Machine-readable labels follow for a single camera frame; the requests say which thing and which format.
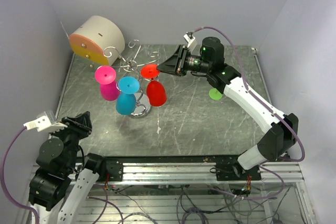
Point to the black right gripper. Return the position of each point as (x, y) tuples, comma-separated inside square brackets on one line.
[(176, 63)]

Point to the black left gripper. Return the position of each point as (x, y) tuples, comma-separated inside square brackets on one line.
[(82, 121)]

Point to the red plastic wine glass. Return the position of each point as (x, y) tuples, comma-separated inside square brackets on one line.
[(155, 90)]

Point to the blue plastic wine glass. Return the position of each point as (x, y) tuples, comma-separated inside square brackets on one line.
[(126, 101)]

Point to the green plastic wine glass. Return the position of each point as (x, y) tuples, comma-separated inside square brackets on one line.
[(215, 94)]

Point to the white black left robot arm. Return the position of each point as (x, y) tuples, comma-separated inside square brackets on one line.
[(58, 188)]

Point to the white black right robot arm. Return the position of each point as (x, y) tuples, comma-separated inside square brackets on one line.
[(280, 130)]

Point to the pink plastic wine glass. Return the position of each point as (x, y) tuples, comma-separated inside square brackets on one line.
[(105, 76)]

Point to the beige round drawer box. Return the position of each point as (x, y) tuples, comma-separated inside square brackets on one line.
[(98, 40)]

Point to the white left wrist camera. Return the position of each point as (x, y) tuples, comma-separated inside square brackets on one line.
[(45, 122)]

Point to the chrome wire wine glass rack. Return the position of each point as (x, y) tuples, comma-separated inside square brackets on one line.
[(130, 65)]

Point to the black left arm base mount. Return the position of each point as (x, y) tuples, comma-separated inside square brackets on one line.
[(114, 170)]

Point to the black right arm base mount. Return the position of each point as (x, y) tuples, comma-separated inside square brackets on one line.
[(231, 171)]

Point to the aluminium rail frame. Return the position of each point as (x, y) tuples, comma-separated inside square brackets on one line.
[(200, 173)]

